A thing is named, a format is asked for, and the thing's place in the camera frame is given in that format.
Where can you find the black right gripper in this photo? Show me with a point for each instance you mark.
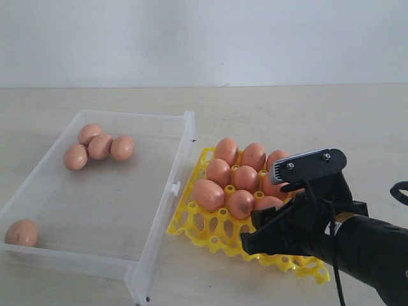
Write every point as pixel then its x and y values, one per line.
pixel 372 251

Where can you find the brown egg third row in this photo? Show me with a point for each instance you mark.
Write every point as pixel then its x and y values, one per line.
pixel 246 178
pixel 269 202

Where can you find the brown egg fourth row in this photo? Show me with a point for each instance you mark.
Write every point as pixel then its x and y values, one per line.
pixel 273 190
pixel 240 204

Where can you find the brown egg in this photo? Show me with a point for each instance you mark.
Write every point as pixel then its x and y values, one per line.
pixel 99 146
pixel 122 148
pixel 23 232
pixel 88 132
pixel 219 171
pixel 274 156

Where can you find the brown egg front bin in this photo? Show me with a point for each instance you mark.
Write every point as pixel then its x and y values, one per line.
pixel 208 195

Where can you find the brown egg packed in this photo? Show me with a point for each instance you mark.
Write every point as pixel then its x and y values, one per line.
pixel 254 155
pixel 227 150

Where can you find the brown egg second row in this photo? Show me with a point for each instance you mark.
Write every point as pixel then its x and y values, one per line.
pixel 75 157

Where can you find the yellow plastic egg tray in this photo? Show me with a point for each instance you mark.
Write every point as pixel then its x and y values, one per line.
pixel 219 231

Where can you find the clear plastic tray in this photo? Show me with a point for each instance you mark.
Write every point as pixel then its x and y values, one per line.
pixel 107 219

